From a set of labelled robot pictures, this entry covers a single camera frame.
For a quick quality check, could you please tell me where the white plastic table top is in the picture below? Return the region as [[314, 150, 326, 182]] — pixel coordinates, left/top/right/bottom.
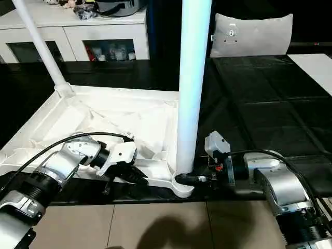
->
[[0, 84, 197, 199]]

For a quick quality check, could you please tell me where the white flat board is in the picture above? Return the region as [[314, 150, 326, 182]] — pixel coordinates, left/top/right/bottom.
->
[[288, 53, 332, 96]]

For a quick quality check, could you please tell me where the grey pillow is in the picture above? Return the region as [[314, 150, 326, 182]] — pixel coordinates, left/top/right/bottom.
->
[[210, 13, 294, 59]]

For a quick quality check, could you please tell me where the white sideboard cabinet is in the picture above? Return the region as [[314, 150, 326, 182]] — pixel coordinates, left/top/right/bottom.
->
[[0, 3, 151, 64]]

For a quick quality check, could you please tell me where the colourful clutter bundle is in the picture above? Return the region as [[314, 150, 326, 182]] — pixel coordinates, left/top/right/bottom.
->
[[41, 0, 99, 20]]

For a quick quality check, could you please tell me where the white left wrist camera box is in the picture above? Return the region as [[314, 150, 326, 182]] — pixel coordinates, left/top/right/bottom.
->
[[98, 141, 139, 178]]

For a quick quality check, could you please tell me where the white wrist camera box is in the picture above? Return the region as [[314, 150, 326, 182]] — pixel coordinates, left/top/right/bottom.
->
[[98, 141, 139, 178], [204, 131, 232, 160]]

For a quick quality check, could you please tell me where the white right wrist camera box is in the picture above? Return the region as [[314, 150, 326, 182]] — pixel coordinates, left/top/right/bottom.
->
[[204, 131, 232, 160]]

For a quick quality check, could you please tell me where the grey bag with black strap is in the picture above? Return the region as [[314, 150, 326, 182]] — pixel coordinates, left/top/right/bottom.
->
[[96, 0, 148, 17]]

